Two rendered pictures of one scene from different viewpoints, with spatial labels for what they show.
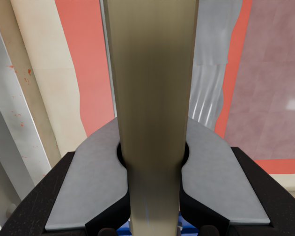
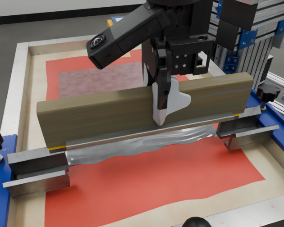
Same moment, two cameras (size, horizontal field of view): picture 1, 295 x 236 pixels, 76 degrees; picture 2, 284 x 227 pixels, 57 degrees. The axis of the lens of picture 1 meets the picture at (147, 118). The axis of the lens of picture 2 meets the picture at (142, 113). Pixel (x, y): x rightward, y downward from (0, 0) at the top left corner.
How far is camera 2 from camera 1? 0.37 m
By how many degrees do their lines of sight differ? 49
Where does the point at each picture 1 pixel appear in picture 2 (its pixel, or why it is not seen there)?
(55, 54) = (159, 217)
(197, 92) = (157, 136)
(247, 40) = not seen: hidden behind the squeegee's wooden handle
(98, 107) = (191, 187)
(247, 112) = not seen: hidden behind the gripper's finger
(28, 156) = (255, 219)
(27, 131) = (226, 218)
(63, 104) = (199, 210)
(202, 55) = (135, 140)
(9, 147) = not seen: outside the picture
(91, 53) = (152, 195)
